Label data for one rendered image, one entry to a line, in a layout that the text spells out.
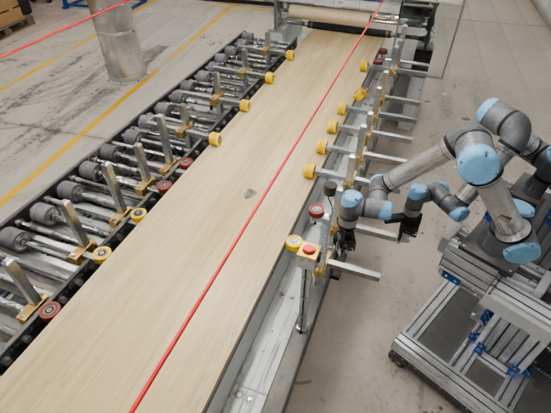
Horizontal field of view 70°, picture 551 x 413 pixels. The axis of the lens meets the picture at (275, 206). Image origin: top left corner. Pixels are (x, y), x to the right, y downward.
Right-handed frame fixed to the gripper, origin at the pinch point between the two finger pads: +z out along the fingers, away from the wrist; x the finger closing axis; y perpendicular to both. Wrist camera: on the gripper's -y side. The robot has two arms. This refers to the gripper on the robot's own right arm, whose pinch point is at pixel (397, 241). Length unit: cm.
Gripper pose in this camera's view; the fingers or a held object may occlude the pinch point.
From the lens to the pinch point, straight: 206.1
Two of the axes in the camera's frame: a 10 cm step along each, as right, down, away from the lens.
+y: 9.3, 2.4, -2.6
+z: 0.0, 7.4, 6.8
